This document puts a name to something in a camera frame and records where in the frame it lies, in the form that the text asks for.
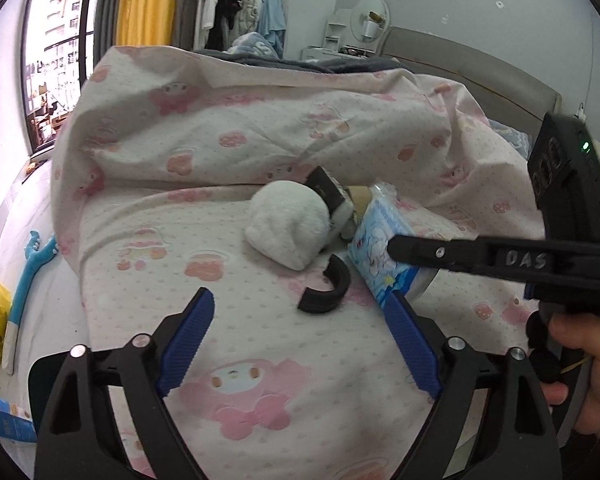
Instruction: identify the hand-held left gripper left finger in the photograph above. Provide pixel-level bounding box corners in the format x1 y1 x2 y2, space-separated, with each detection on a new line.
32 287 216 480

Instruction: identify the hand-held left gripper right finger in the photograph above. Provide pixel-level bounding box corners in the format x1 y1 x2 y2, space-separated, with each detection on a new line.
384 292 563 480

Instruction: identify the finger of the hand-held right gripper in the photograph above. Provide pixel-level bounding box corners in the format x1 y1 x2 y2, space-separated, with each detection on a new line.
386 233 552 282

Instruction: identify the blue tissue pack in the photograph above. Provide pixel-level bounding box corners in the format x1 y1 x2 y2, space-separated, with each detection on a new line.
347 197 433 313

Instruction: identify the clear plastic wrapper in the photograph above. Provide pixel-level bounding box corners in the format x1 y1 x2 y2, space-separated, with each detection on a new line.
367 181 398 203

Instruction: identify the black curved plastic piece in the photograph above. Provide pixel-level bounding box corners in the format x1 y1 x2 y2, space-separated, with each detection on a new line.
297 254 352 316

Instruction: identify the white bed sheet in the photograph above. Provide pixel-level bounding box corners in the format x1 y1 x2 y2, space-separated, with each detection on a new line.
0 157 93 461

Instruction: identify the white plush ball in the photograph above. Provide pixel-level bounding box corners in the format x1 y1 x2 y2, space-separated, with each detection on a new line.
244 179 331 269

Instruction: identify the beige bed headboard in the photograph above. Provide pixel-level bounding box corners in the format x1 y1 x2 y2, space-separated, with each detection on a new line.
380 27 563 133

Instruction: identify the blue back scratcher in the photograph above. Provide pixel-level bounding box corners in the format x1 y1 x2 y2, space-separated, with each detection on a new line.
7 230 60 376

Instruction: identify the blue cardboard box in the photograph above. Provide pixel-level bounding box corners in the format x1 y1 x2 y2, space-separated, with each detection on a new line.
0 390 38 443

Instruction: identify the pink printed blanket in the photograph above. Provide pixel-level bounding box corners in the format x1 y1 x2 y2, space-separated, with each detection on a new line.
52 45 548 480

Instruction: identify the grey blanket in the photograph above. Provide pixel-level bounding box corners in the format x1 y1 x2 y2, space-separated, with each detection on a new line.
195 47 401 73

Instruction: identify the white vanity shelf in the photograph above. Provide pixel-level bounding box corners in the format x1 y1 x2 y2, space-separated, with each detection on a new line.
324 10 352 52

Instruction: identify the round white vanity mirror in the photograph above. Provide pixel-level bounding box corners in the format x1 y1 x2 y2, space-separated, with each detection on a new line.
349 0 392 55

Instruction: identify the blue printed cloth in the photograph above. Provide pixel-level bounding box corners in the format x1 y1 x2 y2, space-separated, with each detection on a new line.
229 32 282 59

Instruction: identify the light blue hanging shirt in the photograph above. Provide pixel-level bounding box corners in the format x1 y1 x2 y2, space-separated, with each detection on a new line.
259 0 288 57

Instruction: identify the white puffy vest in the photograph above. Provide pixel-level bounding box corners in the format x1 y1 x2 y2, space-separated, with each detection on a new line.
234 0 267 37

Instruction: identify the white hanging shirt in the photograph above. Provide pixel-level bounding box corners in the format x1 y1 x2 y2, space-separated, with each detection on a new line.
194 0 219 50

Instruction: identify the grey hanging garment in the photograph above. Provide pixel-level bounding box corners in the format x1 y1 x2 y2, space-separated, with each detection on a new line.
174 0 202 52

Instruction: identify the window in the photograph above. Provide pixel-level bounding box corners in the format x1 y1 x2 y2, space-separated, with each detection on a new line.
22 0 106 161

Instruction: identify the yellow curtain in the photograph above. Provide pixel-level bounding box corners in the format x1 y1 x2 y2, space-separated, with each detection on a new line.
114 0 187 51

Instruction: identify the grey curtain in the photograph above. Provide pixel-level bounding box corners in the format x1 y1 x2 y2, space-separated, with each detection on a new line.
93 0 127 63

